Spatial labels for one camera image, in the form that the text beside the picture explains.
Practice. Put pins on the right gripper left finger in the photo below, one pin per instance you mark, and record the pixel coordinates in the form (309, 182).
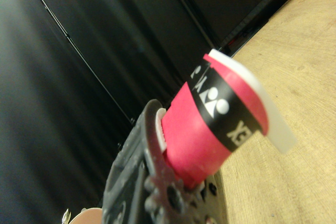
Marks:
(131, 153)

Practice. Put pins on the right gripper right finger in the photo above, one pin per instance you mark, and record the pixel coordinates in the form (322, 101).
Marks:
(162, 187)

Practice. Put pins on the black curtain stand pole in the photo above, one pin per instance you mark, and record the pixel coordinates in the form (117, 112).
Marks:
(195, 14)
(92, 68)

